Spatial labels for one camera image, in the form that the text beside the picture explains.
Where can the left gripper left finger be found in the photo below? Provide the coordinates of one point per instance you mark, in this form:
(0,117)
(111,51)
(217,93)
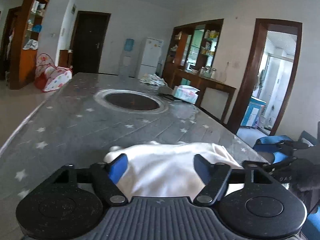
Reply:
(105,179)

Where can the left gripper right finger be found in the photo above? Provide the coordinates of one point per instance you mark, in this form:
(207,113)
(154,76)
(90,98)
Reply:
(215,178)

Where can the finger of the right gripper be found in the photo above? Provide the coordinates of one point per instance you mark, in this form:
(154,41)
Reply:
(284,146)

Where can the cream white cloth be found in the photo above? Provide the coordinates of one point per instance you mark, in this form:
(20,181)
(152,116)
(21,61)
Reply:
(160,170)

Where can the blue covered chair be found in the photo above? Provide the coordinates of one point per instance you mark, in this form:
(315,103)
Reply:
(310,229)

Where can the blue white cabinet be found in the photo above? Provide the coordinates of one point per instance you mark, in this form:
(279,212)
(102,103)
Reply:
(252,113)

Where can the grey quilted star tablecloth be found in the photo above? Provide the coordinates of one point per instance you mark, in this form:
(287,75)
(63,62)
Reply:
(71,127)

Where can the wooden console table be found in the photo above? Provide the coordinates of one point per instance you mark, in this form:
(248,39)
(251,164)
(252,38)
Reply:
(202,83)

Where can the round black induction cooktop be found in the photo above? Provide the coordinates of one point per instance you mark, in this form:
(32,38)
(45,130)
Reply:
(130,101)

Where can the tissue pack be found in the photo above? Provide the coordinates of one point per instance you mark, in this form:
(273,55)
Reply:
(186,93)

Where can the black notebook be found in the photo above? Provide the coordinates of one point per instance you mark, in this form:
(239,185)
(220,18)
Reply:
(169,97)

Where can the crumpled patterned cloth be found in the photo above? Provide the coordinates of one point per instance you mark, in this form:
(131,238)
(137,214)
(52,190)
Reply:
(152,79)

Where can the red white play tent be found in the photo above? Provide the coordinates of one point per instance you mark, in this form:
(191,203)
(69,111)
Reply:
(49,77)

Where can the water dispenser with blue bottle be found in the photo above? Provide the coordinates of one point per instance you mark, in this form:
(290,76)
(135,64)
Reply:
(126,58)

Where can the wooden display cabinet right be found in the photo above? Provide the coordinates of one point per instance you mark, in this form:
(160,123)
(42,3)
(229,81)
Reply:
(192,49)

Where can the white refrigerator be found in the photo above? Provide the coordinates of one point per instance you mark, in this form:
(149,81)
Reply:
(149,57)

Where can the dark wooden door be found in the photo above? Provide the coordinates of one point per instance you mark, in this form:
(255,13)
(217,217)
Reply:
(88,40)

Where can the wooden shelf cabinet left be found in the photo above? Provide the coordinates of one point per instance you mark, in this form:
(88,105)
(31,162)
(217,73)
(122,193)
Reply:
(27,29)

